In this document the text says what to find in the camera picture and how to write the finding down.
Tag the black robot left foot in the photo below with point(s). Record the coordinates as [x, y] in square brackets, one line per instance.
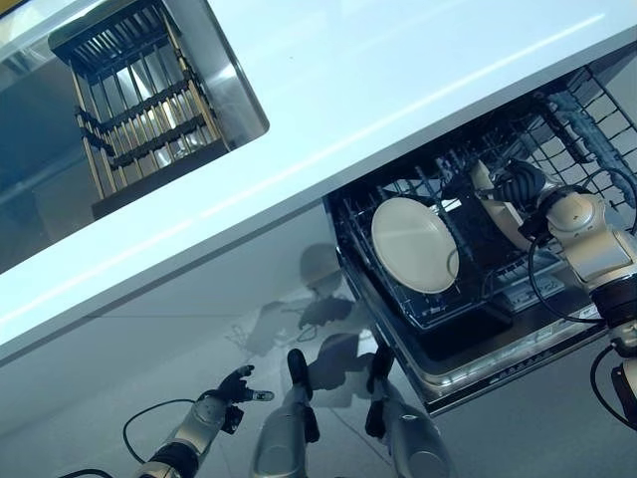
[297, 368]

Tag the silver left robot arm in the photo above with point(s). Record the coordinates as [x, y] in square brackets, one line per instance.
[194, 428]

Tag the black robot foot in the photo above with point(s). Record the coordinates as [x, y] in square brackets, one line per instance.
[297, 368]
[380, 368]

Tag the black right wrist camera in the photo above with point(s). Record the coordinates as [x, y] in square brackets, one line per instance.
[532, 229]

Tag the dark right robot hand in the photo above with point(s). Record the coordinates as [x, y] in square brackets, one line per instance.
[520, 186]

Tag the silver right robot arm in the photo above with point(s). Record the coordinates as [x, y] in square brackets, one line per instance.
[587, 239]

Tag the cream ceramic plate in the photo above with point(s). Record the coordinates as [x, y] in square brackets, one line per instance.
[502, 219]
[413, 244]

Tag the stainless steel sink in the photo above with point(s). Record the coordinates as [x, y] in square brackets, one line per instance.
[30, 149]

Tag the black built-in dishwasher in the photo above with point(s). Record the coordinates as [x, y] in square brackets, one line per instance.
[473, 348]

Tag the black dish drying rack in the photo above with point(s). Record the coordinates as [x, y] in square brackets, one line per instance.
[144, 109]

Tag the black robot right foot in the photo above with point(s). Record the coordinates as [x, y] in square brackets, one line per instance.
[380, 368]

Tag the dark left robot hand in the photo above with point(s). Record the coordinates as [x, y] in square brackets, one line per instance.
[236, 386]

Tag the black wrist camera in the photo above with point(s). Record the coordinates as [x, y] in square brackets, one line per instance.
[532, 229]
[234, 419]

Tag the white silver robot right leg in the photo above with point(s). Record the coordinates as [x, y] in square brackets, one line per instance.
[418, 443]

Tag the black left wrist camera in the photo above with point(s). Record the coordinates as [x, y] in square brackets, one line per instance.
[234, 419]

